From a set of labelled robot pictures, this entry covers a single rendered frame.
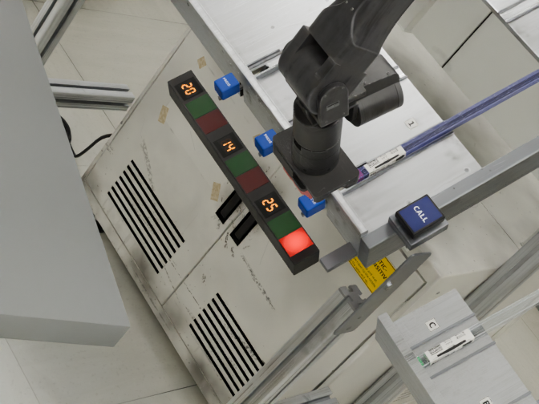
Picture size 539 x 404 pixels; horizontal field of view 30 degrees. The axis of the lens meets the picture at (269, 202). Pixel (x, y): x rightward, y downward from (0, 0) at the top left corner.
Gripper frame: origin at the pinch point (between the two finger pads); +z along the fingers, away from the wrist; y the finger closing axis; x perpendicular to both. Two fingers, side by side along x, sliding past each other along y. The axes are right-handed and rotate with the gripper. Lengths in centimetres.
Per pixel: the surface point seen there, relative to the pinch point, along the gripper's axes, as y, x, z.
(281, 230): -0.5, 5.1, 4.9
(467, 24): 97, -129, 155
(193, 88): 25.2, 3.9, 4.7
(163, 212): 39, 8, 61
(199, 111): 21.5, 5.1, 4.7
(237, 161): 11.6, 4.8, 4.8
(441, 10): 108, -126, 158
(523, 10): 11.2, -44.1, 3.8
